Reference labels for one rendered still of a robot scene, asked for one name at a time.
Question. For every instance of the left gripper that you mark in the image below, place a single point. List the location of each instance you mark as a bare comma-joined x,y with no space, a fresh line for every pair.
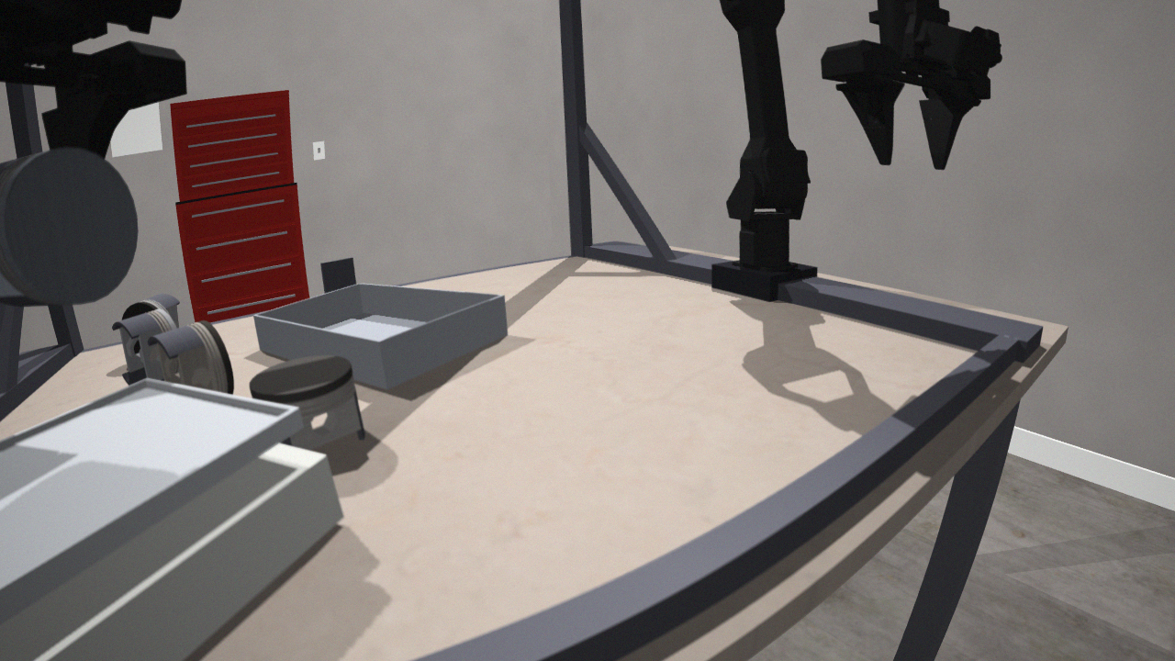
871,89

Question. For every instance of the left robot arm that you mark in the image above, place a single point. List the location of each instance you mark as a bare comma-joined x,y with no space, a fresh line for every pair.
773,173

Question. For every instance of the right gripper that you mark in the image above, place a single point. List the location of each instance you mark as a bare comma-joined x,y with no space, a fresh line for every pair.
89,88

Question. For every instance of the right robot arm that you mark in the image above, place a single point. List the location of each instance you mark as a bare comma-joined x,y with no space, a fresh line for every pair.
135,14

